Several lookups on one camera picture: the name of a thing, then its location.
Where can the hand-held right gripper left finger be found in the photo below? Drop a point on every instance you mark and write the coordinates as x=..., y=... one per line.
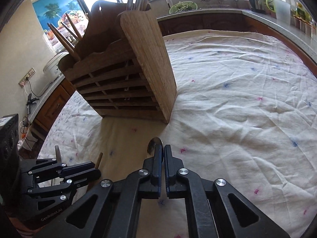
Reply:
x=158, y=171

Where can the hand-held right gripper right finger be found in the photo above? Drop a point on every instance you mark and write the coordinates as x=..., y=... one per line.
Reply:
x=168, y=176

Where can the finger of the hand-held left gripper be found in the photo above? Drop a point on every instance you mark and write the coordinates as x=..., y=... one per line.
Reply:
x=84, y=179
x=79, y=168

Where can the metal spoon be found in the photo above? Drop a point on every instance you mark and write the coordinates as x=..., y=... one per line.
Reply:
x=152, y=147

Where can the wooden utensil holder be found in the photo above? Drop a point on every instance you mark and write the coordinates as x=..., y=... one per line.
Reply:
x=148, y=62

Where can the metal fork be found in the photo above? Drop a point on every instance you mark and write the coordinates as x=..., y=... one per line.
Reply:
x=57, y=152

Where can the black phone stand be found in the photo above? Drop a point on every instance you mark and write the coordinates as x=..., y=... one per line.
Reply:
x=31, y=101

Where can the wooden side cabinet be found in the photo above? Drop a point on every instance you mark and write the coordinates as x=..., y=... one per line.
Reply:
x=52, y=106

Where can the white rice cooker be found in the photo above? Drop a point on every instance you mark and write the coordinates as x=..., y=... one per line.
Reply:
x=54, y=63

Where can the white floral tablecloth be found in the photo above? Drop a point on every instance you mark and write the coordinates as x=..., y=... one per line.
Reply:
x=235, y=104

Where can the green colander with vegetables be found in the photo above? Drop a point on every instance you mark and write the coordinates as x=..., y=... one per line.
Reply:
x=183, y=7

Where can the grey kitchen counter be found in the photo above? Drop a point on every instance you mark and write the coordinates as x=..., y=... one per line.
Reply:
x=223, y=12

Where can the steel electric kettle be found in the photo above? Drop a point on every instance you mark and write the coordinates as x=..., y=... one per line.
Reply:
x=257, y=0

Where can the green plastic jug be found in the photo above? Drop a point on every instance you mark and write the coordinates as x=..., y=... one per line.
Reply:
x=270, y=5

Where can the row of seasoning jars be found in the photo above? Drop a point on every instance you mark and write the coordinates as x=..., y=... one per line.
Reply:
x=303, y=17

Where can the tropical wall poster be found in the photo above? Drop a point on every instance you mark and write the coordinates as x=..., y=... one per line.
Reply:
x=52, y=7

